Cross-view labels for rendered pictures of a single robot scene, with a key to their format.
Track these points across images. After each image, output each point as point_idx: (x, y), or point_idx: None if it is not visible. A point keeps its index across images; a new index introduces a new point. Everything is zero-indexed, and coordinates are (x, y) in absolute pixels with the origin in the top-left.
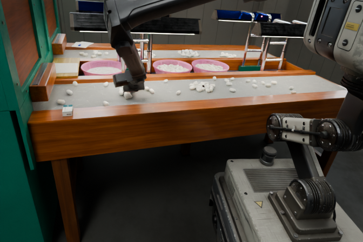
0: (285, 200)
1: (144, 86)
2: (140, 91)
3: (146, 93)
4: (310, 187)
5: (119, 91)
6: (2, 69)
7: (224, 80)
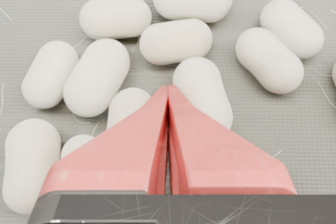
0: None
1: None
2: (268, 111)
3: (330, 180)
4: None
5: (6, 174)
6: None
7: None
